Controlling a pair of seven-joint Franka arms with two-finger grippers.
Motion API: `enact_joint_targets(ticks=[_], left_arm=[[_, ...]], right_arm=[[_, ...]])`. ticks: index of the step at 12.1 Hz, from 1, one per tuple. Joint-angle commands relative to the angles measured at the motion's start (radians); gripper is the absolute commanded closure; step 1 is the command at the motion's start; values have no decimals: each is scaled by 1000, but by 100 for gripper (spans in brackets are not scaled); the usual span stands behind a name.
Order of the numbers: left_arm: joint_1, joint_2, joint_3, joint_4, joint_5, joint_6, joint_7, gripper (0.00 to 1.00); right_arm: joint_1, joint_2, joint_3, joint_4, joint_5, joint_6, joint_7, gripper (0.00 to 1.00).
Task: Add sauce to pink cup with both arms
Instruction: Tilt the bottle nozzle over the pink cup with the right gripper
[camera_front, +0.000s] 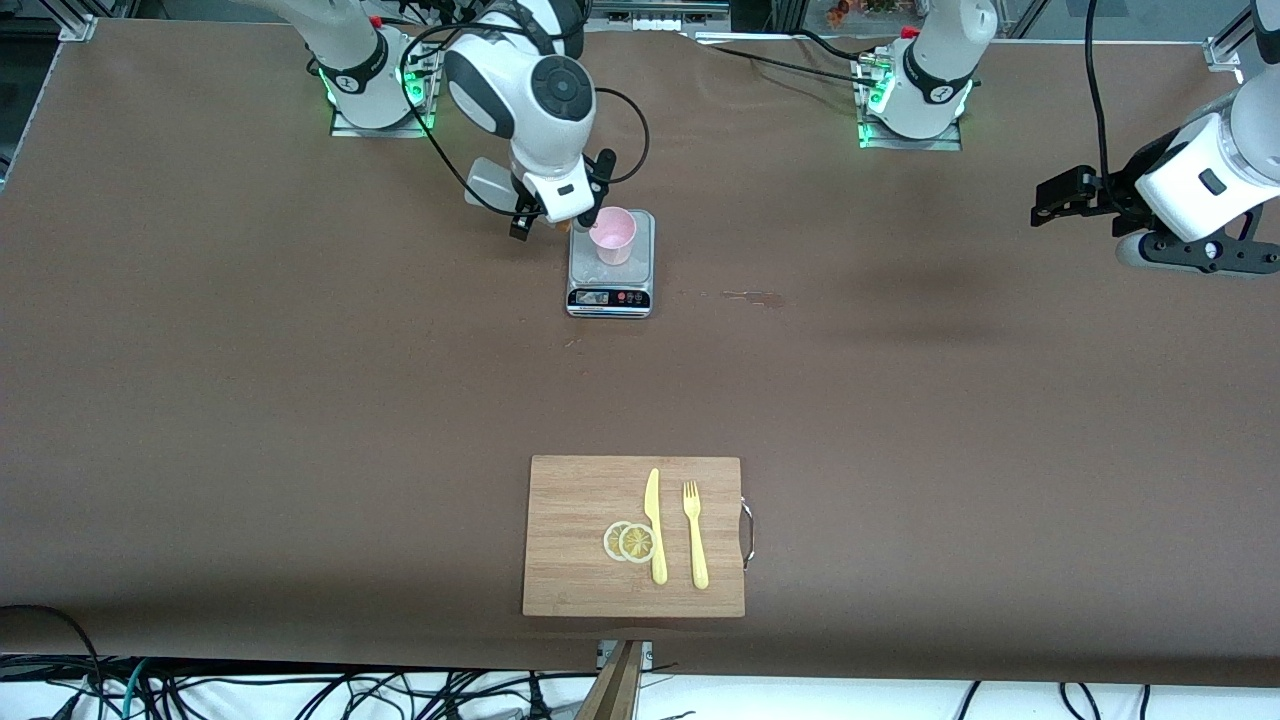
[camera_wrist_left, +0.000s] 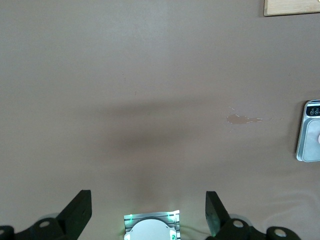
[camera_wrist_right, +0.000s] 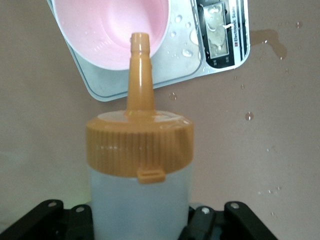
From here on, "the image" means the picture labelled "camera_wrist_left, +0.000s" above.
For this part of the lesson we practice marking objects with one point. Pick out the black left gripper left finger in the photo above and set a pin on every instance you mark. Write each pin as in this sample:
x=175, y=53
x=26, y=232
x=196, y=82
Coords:
x=77, y=215

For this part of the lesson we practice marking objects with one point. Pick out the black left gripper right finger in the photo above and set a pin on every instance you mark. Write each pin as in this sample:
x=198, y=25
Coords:
x=216, y=212

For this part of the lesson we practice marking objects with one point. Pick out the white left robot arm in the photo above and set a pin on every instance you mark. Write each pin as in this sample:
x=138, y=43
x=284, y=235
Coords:
x=151, y=230

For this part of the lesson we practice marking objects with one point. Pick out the silver digital kitchen scale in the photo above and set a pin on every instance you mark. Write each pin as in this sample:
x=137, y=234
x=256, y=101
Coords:
x=310, y=135

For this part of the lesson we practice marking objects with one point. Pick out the wooden cutting board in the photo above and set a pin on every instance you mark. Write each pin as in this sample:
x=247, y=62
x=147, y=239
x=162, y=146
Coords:
x=292, y=7

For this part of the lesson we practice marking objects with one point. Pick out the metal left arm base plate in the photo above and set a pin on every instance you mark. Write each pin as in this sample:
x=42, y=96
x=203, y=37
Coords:
x=150, y=215

